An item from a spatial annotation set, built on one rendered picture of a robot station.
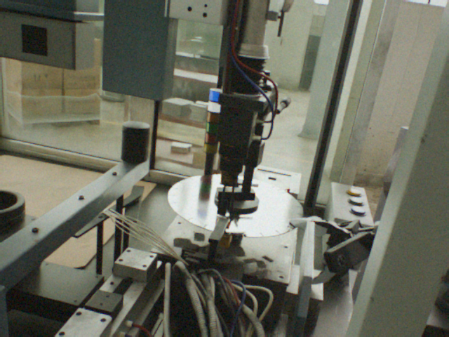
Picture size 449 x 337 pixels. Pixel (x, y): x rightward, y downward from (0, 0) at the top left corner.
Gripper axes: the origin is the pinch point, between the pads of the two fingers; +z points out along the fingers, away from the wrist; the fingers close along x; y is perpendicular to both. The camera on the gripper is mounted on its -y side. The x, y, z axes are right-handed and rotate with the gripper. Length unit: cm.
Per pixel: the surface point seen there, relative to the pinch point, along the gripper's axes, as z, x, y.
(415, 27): 4, 83, 320
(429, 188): -42, 20, -54
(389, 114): 47, 18, 320
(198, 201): 17.0, 18.1, -7.3
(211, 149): 28.2, 29.6, 18.5
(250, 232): 3.2, 9.2, -10.4
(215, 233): 3.6, 12.8, -20.6
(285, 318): 4.7, -12.3, -6.0
